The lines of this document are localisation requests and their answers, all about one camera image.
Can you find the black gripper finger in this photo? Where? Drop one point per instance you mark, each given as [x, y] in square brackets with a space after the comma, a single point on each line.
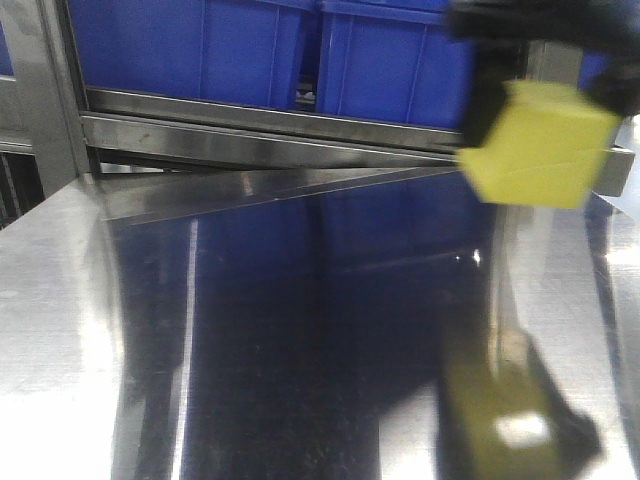
[487, 93]
[610, 77]

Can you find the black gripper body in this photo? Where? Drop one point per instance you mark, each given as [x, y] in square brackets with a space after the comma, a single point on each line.
[604, 26]

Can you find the yellow foam block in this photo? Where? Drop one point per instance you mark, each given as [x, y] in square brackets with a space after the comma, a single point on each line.
[545, 146]

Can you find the stainless steel shelf rack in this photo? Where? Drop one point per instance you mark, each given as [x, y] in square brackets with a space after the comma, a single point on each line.
[70, 128]

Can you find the blue plastic bin middle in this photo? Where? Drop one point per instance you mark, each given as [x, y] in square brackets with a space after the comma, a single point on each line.
[395, 64]

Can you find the blue plastic bin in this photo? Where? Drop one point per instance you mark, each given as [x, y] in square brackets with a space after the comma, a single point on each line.
[241, 52]
[395, 64]

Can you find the blue plastic bin left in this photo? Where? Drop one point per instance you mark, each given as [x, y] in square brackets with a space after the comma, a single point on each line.
[241, 52]

